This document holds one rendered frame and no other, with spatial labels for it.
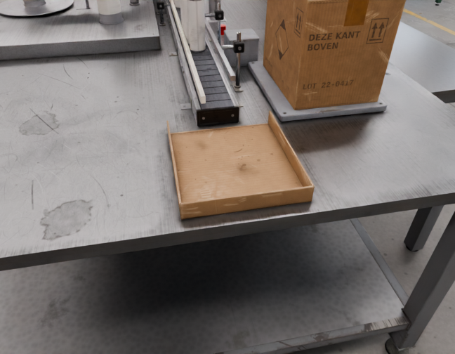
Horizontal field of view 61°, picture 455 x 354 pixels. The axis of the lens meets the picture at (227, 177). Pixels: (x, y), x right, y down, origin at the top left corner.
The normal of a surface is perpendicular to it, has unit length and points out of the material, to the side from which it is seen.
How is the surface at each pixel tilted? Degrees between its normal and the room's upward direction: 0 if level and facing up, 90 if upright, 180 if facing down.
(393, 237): 0
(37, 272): 3
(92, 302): 1
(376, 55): 90
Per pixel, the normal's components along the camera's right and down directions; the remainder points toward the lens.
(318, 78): 0.21, 0.62
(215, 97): 0.00, -0.78
